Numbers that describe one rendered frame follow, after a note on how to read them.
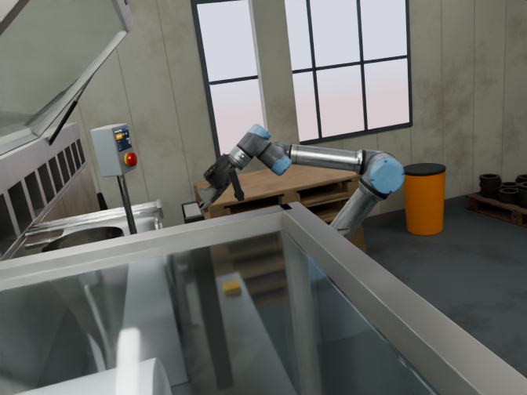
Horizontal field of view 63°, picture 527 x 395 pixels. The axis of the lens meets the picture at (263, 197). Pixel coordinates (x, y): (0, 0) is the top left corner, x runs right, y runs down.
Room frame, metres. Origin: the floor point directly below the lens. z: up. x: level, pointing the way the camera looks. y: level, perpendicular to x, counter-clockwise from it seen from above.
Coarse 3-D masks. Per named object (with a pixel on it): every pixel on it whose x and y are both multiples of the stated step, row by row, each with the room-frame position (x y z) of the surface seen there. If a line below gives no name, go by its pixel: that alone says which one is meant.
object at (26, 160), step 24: (48, 144) 1.56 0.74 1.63; (72, 144) 2.07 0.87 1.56; (0, 168) 1.06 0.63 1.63; (24, 168) 1.24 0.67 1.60; (48, 168) 1.49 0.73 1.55; (72, 168) 1.92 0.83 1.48; (0, 192) 1.01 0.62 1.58; (24, 192) 1.18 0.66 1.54; (48, 192) 1.47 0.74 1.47; (0, 216) 1.03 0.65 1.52; (24, 216) 1.18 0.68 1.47; (0, 240) 1.02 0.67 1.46
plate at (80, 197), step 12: (84, 168) 2.11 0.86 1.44; (84, 180) 2.03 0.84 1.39; (72, 192) 1.72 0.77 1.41; (84, 192) 1.96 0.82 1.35; (60, 204) 1.50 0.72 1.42; (72, 204) 1.67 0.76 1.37; (84, 204) 1.89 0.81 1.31; (96, 204) 2.20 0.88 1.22; (48, 216) 1.31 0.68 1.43; (60, 216) 1.45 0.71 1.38; (24, 240) 1.06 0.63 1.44; (36, 240) 1.15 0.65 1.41; (24, 252) 1.04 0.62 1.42; (36, 252) 1.12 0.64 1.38
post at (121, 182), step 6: (120, 180) 0.91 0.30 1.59; (120, 186) 0.91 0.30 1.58; (126, 186) 0.91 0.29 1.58; (126, 192) 0.91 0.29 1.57; (126, 198) 0.91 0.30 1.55; (126, 204) 0.91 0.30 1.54; (126, 210) 0.91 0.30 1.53; (132, 210) 0.91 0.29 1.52; (126, 216) 0.91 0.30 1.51; (132, 216) 0.91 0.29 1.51; (132, 222) 0.91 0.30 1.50; (132, 228) 0.91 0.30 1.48; (132, 234) 0.91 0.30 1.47
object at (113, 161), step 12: (96, 132) 0.88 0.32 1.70; (108, 132) 0.88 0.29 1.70; (120, 132) 0.90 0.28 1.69; (96, 144) 0.88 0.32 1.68; (108, 144) 0.88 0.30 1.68; (120, 144) 0.89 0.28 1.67; (96, 156) 0.88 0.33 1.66; (108, 156) 0.88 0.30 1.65; (120, 156) 0.88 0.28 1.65; (132, 156) 0.90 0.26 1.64; (108, 168) 0.88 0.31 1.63; (120, 168) 0.88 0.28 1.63; (132, 168) 0.92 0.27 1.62
